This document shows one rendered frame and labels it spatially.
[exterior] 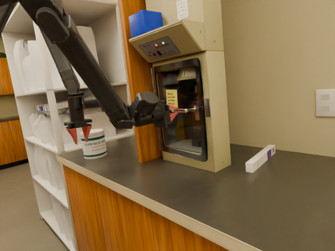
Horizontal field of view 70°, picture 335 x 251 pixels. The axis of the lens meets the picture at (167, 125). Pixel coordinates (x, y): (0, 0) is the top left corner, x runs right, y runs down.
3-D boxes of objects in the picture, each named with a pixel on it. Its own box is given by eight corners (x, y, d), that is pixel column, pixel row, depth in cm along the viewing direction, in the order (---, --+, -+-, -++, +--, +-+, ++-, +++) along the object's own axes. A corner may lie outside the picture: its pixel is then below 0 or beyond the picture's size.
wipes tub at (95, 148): (100, 151, 149) (97, 127, 146) (111, 154, 139) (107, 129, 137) (80, 157, 141) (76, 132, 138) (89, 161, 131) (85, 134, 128)
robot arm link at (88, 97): (68, 82, 106) (66, 80, 98) (95, 79, 109) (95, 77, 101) (73, 109, 108) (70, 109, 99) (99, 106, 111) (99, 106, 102)
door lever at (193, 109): (181, 111, 100) (180, 105, 100) (197, 112, 93) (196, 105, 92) (170, 113, 97) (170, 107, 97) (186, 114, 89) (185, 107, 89)
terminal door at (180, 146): (162, 150, 118) (153, 66, 111) (208, 162, 94) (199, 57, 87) (161, 150, 118) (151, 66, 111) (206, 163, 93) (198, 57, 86)
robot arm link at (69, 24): (30, -6, 53) (26, 17, 46) (55, -16, 52) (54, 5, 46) (113, 113, 86) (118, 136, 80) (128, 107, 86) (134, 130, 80)
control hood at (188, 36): (151, 62, 112) (149, 40, 110) (206, 50, 88) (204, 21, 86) (130, 63, 105) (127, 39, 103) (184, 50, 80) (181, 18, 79)
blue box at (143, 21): (149, 39, 109) (147, 18, 107) (164, 35, 101) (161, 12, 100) (131, 39, 102) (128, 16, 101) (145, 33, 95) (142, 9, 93)
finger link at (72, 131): (90, 142, 105) (87, 121, 104) (74, 146, 101) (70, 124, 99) (84, 141, 111) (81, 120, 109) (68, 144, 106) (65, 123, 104)
